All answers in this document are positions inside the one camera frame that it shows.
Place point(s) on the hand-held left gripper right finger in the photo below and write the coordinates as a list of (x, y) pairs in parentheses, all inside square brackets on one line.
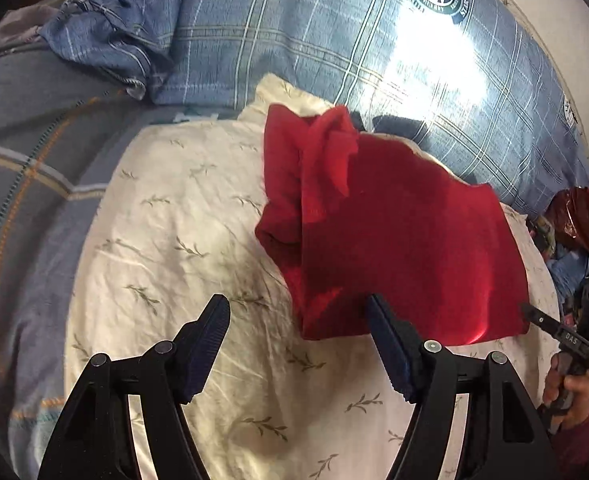
[(392, 355)]

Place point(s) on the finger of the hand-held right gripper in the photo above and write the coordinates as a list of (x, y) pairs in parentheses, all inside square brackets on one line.
[(539, 316)]

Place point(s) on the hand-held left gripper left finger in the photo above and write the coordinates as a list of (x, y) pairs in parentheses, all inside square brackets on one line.
[(202, 355)]

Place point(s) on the red sweater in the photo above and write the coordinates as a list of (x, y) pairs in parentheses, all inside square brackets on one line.
[(399, 240)]

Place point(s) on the person's right forearm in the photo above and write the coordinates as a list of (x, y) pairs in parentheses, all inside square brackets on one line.
[(581, 442)]

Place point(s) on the person's right hand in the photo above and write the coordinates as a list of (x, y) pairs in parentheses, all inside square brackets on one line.
[(579, 400)]

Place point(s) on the blue crumpled cloth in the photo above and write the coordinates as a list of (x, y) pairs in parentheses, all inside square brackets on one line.
[(569, 272)]

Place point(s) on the red shiny plastic bag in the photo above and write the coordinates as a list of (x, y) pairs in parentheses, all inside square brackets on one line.
[(581, 220)]

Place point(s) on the cream leaf-print sheet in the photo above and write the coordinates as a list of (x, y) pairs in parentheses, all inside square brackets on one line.
[(174, 260)]

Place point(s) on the grey-blue striped blanket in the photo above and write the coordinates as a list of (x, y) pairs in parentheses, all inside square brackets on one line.
[(24, 185)]

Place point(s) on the blue plaid pillow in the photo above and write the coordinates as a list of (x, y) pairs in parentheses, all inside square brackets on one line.
[(299, 35)]

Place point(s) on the grey crumpled cloth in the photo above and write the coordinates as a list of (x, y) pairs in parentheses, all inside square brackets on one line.
[(24, 22)]

